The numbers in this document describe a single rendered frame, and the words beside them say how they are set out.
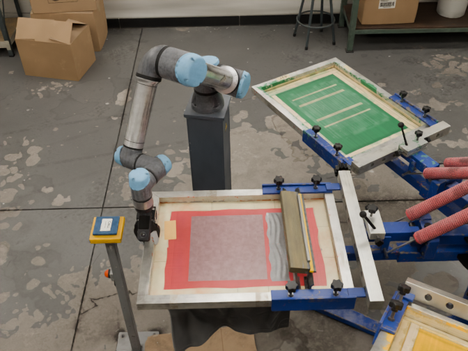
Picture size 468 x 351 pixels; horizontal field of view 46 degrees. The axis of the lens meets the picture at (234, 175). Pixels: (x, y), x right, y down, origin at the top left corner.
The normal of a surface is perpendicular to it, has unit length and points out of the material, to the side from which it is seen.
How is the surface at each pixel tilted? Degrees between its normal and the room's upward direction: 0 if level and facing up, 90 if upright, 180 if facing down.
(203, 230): 0
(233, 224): 0
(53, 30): 48
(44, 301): 0
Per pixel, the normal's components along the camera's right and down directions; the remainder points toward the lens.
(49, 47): -0.22, 0.65
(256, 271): -0.02, -0.75
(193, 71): 0.79, 0.33
